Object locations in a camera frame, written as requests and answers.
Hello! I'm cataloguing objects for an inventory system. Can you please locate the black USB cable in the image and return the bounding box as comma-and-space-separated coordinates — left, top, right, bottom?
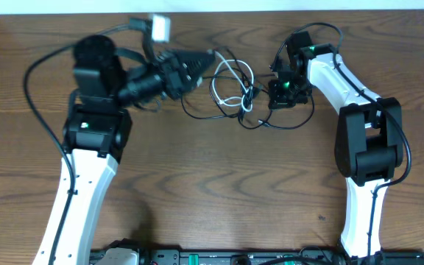
180, 46, 278, 130

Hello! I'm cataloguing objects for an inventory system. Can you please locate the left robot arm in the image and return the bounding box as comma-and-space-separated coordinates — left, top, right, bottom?
33, 35, 215, 264

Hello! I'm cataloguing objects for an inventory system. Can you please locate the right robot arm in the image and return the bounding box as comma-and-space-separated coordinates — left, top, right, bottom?
268, 31, 408, 261

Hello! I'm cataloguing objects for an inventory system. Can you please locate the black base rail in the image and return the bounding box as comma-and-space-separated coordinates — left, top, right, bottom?
88, 238, 424, 265

